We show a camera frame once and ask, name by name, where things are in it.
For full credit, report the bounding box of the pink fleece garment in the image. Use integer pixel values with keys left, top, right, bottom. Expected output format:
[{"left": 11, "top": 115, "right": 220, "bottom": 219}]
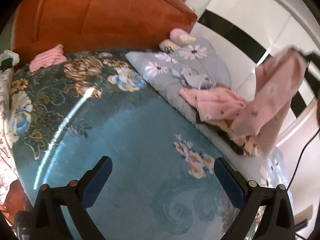
[{"left": 179, "top": 47, "right": 307, "bottom": 156}]

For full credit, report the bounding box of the white black wardrobe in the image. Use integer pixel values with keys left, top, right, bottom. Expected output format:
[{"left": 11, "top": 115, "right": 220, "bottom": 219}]
[{"left": 191, "top": 0, "right": 319, "bottom": 157}]

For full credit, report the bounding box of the grey daisy quilt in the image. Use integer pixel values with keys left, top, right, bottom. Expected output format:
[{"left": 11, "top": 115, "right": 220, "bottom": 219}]
[{"left": 125, "top": 38, "right": 289, "bottom": 187}]

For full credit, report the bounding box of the teal floral blanket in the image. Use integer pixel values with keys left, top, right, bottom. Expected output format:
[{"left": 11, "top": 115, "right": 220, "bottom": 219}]
[{"left": 10, "top": 51, "right": 266, "bottom": 240}]

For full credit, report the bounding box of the pink floral pillow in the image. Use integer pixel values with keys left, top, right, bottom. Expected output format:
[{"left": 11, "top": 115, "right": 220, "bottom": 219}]
[{"left": 159, "top": 28, "right": 196, "bottom": 54}]

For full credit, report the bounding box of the pink knitted cloth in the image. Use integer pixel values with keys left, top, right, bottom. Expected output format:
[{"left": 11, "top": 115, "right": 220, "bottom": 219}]
[{"left": 29, "top": 44, "right": 67, "bottom": 73}]

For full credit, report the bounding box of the orange wooden headboard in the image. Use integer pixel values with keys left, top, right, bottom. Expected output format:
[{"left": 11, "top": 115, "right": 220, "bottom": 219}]
[{"left": 12, "top": 0, "right": 197, "bottom": 66}]

